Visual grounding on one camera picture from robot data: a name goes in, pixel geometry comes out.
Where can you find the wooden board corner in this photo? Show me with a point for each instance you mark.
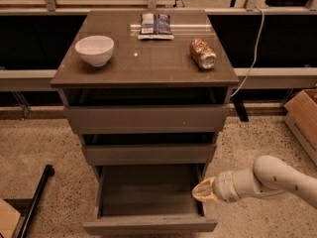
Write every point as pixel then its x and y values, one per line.
pixel 9 218

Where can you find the grey drawer cabinet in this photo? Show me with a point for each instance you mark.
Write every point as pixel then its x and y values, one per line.
pixel 146 73

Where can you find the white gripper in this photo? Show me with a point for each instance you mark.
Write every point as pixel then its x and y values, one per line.
pixel 226 186

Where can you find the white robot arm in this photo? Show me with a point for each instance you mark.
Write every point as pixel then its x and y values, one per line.
pixel 268 178

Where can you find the grey drawer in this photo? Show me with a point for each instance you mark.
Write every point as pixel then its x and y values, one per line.
pixel 148 199
pixel 146 119
pixel 148 154

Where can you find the black metal leg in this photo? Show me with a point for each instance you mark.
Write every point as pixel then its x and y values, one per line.
pixel 48 172

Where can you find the cardboard box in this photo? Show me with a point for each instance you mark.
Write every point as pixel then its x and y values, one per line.
pixel 301 119

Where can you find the white ceramic bowl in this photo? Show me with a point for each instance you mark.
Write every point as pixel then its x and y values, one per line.
pixel 95 50

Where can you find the blue white snack bag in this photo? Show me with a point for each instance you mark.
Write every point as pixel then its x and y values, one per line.
pixel 155 27

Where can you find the crushed golden can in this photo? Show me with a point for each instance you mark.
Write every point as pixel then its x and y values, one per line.
pixel 202 54

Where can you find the grey middle drawer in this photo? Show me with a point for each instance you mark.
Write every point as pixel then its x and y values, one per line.
pixel 148 154

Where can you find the grey top drawer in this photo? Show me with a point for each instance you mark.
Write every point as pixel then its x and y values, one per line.
pixel 146 119

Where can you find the grey bottom drawer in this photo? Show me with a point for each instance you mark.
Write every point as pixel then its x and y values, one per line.
pixel 148 199

